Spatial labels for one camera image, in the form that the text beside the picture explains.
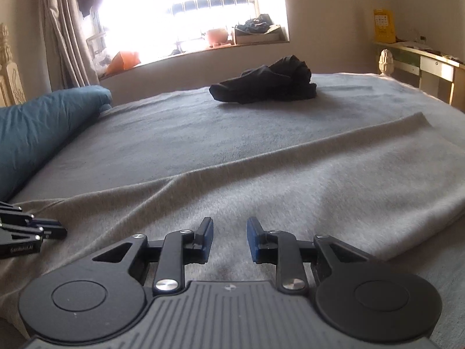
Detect window with metal grille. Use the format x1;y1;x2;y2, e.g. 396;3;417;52
96;0;290;63

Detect orange bag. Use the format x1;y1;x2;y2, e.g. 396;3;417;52
105;50;141;76

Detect black clothing pile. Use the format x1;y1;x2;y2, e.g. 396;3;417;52
209;55;318;105

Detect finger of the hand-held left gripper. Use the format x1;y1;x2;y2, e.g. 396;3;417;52
0;201;61;231
0;226;68;243

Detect teal pillow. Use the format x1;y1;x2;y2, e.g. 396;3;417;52
0;85;113;201

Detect cardboard box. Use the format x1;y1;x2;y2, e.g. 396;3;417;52
232;24;285;45

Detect grey bed blanket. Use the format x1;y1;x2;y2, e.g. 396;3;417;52
7;73;465;349

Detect beige curtain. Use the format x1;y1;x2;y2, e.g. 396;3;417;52
38;0;107;90

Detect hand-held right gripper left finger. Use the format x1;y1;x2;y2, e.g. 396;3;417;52
92;217;214;295

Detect grey sweatpants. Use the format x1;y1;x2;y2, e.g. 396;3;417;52
0;112;465;321

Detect yellow box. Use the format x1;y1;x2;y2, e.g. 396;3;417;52
373;8;397;43

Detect wooden desk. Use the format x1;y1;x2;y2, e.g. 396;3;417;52
373;39;465;107

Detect pink pot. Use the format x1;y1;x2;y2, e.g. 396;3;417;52
205;27;230;49

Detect dark clothes in box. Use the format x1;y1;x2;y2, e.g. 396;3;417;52
235;14;274;34

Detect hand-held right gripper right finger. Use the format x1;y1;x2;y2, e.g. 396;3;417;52
246;217;364;293

